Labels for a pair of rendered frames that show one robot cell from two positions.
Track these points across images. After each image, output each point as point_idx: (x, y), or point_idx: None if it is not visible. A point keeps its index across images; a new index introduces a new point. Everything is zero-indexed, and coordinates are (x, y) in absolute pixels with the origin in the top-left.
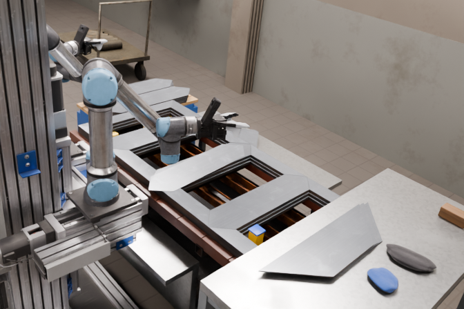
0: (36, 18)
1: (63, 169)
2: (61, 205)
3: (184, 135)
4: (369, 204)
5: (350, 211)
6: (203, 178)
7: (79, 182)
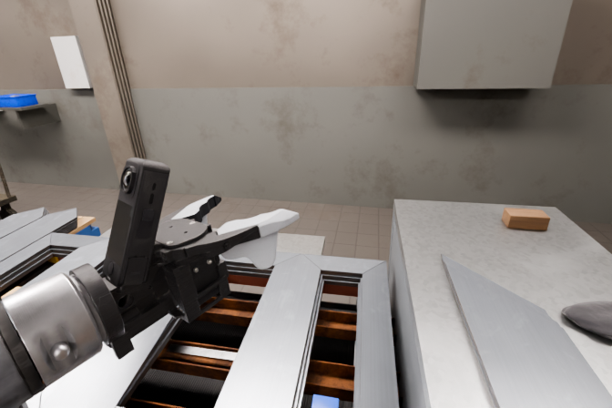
0: None
1: None
2: None
3: (37, 393)
4: (445, 255)
5: (456, 284)
6: (156, 344)
7: None
